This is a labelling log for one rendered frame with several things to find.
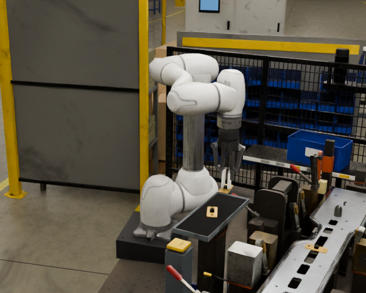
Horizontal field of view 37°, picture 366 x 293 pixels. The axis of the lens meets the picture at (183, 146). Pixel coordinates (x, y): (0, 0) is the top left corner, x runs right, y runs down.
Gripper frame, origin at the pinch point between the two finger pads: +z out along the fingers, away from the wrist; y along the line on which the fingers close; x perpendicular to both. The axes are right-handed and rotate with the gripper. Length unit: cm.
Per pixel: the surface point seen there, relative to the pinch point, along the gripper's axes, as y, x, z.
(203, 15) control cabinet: -218, 684, 0
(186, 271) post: -2.5, -37.9, 18.8
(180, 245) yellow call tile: -4.8, -37.7, 10.0
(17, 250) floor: -183, 113, 126
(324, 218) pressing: 36, 34, 26
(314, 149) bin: 24, 91, 13
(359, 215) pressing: 50, 44, 26
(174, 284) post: -5.9, -40.1, 23.3
